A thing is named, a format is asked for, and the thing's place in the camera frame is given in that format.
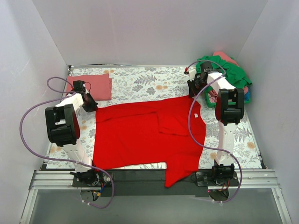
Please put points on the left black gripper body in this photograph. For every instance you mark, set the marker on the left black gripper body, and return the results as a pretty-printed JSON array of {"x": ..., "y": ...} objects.
[{"x": 90, "y": 105}]

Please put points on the blue crumpled garment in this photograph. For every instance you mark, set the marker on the blue crumpled garment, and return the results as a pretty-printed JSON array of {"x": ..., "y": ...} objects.
[{"x": 247, "y": 93}]

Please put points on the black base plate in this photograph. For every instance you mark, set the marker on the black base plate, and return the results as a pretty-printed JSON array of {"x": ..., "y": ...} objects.
[{"x": 150, "y": 182}]

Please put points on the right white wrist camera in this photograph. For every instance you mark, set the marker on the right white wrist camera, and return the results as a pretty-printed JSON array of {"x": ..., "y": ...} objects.
[{"x": 191, "y": 72}]

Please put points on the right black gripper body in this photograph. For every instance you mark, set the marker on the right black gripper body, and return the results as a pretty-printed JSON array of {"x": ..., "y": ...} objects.
[{"x": 192, "y": 87}]

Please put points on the folded pink t shirt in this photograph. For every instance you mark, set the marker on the folded pink t shirt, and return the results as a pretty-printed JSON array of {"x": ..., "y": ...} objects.
[{"x": 99, "y": 86}]

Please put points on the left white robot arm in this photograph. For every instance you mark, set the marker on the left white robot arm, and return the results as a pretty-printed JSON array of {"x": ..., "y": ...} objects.
[{"x": 64, "y": 131}]

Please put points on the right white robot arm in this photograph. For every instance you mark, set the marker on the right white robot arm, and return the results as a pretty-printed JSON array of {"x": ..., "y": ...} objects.
[{"x": 229, "y": 111}]

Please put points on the red t shirt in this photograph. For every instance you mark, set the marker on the red t shirt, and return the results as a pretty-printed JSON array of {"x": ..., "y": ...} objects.
[{"x": 169, "y": 130}]

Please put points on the green plastic basket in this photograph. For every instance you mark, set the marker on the green plastic basket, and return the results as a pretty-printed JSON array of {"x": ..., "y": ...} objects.
[{"x": 211, "y": 92}]

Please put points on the pink crumpled t shirt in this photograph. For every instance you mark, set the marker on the pink crumpled t shirt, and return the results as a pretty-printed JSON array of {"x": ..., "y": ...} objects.
[{"x": 225, "y": 57}]

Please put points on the green crumpled t shirt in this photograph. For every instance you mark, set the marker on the green crumpled t shirt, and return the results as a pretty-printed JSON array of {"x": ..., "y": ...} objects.
[{"x": 235, "y": 75}]

